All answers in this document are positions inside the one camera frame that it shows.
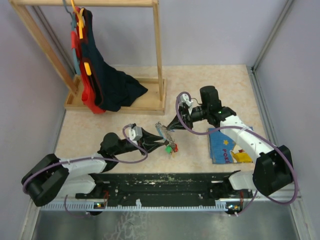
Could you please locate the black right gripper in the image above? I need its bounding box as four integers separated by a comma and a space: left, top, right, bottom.
167, 104, 210, 131

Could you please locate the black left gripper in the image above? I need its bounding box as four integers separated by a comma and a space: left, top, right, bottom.
113, 127, 165, 156

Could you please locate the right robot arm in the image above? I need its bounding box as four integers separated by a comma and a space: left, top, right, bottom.
167, 85, 299, 198

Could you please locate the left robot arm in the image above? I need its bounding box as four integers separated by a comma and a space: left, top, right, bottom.
21, 124, 169, 207

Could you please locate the green key tag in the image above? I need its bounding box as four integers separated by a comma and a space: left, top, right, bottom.
165, 146, 173, 154

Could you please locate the wooden clothes rack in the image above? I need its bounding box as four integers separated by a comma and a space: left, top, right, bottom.
10, 0, 167, 115

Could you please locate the blue yellow booklet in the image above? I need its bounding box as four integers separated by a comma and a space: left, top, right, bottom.
208, 131, 253, 165

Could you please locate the dark navy garment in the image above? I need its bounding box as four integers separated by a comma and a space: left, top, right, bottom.
80, 9, 148, 112

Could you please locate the red garment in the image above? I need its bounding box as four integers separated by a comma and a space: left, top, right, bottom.
70, 7, 107, 115

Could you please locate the yellow hanger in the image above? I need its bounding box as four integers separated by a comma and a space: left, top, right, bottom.
70, 0, 85, 68

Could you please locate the teal hanger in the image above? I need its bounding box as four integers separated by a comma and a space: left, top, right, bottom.
62, 0, 81, 76

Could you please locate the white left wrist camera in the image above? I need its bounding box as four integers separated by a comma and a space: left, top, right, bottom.
128, 124, 143, 142

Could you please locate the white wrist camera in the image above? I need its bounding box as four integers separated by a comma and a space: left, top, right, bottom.
128, 124, 143, 142
178, 93, 193, 107

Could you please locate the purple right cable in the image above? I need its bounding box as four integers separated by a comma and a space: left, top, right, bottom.
175, 91, 300, 217

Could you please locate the purple cable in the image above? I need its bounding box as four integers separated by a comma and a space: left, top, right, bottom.
22, 124, 149, 218
175, 91, 300, 217

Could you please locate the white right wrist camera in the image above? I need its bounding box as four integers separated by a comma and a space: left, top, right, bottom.
178, 93, 193, 107

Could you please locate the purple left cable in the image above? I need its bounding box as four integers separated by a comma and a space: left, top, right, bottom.
22, 124, 149, 218

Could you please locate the aluminium corner rail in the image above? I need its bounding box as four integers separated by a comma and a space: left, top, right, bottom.
250, 0, 296, 73

